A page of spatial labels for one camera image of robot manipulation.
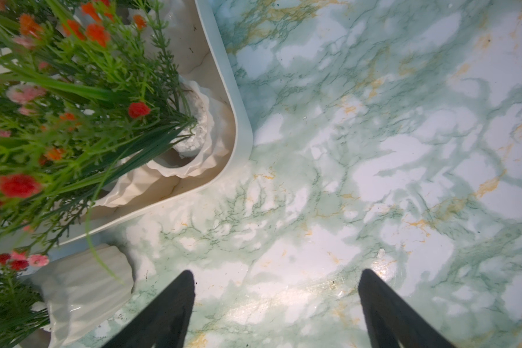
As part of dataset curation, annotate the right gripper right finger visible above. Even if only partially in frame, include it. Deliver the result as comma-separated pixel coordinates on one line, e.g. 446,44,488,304
358,269,453,347

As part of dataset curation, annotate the red flower pot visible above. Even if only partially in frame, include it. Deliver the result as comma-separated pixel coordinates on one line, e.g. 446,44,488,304
0,0,231,244

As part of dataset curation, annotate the cream plastic storage box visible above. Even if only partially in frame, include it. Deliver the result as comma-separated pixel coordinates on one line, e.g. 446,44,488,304
0,0,254,262

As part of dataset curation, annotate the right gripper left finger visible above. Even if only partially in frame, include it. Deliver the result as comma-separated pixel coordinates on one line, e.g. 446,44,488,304
104,271,196,348

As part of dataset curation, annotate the pink flower pot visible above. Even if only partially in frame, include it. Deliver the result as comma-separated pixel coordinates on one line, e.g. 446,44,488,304
0,243,135,348

